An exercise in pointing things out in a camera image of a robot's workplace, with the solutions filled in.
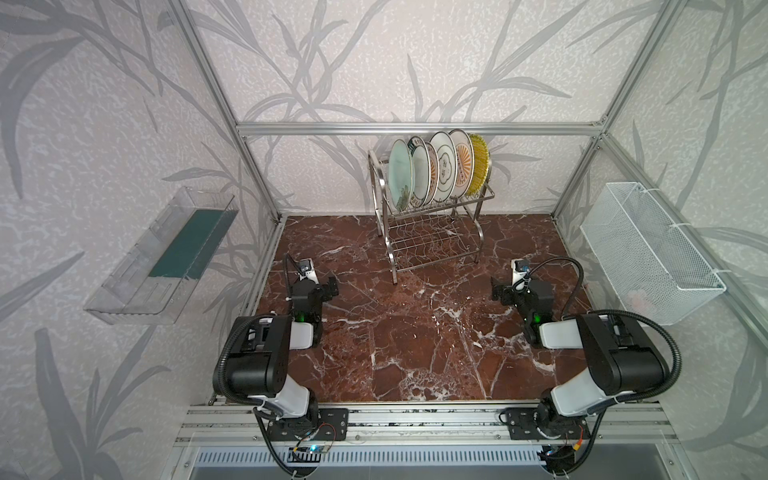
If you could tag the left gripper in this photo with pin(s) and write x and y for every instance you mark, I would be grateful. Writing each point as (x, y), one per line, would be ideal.
(324, 288)

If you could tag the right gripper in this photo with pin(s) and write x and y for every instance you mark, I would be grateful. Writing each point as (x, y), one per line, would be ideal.
(505, 291)

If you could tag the yellow green striped plate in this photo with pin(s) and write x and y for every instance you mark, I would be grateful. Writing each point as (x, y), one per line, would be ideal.
(482, 163)

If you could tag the light green flower plate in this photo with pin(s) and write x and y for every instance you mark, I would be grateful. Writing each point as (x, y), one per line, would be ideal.
(400, 175)

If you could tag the large orange sun plate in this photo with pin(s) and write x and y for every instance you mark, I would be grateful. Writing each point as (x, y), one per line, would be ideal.
(465, 162)

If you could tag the small orange sun plate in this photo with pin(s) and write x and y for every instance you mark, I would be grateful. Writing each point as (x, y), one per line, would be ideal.
(433, 172)

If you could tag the white plate green emblem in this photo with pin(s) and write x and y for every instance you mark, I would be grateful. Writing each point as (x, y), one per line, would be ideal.
(447, 165)

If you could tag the white plate green rim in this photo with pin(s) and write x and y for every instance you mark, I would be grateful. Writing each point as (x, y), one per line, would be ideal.
(421, 171)

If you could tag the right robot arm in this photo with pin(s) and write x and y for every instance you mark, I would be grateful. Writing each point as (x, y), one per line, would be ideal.
(628, 356)

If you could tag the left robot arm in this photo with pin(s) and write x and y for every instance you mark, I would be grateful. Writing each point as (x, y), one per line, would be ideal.
(252, 368)

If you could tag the stainless steel dish rack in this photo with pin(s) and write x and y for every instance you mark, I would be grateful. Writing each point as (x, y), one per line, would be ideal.
(429, 235)

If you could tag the clear plastic tray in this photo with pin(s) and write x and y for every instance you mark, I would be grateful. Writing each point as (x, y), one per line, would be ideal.
(154, 281)

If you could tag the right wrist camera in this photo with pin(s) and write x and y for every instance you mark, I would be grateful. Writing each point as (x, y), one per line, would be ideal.
(519, 271)

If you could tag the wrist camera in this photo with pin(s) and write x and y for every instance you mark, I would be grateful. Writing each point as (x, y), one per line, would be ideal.
(519, 271)
(307, 270)

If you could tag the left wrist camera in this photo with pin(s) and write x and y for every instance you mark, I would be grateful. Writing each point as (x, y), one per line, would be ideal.
(307, 270)

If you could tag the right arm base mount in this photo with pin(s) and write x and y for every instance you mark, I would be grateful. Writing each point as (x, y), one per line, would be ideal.
(543, 423)

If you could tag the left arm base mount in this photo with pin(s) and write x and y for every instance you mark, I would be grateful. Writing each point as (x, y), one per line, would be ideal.
(327, 424)

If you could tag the white wire mesh basket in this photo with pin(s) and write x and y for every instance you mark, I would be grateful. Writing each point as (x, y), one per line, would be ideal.
(650, 262)

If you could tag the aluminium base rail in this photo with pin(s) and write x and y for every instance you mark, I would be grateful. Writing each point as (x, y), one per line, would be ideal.
(422, 423)

